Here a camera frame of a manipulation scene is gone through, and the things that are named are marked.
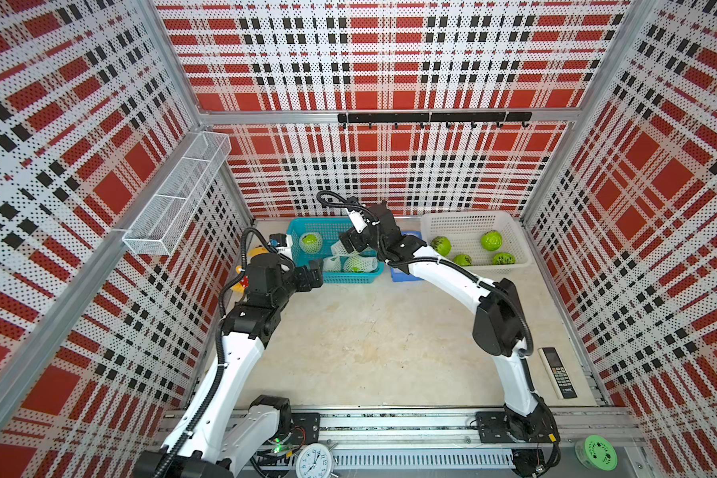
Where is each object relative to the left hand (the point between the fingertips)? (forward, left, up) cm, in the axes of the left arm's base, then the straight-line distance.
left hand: (311, 262), depth 77 cm
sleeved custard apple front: (+12, -12, -17) cm, 24 cm away
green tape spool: (-40, -67, -19) cm, 80 cm away
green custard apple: (+23, -58, -18) cm, 65 cm away
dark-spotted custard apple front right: (+15, -61, -19) cm, 65 cm away
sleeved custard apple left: (+21, +7, -18) cm, 29 cm away
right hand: (+15, -12, 0) cm, 19 cm away
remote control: (-21, -68, -24) cm, 75 cm away
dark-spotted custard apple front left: (+21, -40, -19) cm, 49 cm away
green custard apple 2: (+14, -47, -19) cm, 52 cm away
